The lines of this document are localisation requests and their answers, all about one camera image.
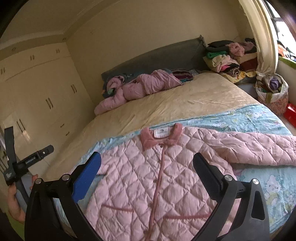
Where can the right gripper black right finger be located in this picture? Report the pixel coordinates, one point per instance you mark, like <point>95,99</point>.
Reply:
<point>251,221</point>

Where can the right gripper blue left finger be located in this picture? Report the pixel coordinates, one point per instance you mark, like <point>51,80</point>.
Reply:
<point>42,221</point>

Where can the grey bed headboard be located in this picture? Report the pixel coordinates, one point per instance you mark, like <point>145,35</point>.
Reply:
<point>182,55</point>

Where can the pile of folded clothes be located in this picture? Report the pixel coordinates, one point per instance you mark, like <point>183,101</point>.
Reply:
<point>235,61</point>

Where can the cream curtain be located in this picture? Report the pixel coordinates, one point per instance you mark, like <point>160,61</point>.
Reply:
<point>264,34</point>

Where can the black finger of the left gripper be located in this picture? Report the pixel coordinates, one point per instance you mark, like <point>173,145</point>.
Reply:
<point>10,146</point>

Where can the cream wardrobe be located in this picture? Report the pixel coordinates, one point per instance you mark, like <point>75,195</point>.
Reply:
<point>44,99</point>

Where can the person's left hand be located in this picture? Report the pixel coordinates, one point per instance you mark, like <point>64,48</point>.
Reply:
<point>14,208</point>

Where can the pink quilted coat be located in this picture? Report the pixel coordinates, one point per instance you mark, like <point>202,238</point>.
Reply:
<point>150,190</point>

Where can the red box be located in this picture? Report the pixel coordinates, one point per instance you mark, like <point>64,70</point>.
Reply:
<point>290,114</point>

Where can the pink puffer jacket by headboard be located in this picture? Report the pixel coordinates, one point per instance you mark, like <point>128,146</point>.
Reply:
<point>143,85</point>

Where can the beige bedspread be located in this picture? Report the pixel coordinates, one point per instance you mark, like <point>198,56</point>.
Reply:
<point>208,93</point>

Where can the floral bag of clothes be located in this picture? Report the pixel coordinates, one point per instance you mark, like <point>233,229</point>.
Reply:
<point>272,91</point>

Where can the striped folded clothes by headboard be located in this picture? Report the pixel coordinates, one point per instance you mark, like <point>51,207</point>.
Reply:
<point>185,75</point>

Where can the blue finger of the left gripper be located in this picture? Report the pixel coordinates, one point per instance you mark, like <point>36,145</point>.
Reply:
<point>38,156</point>

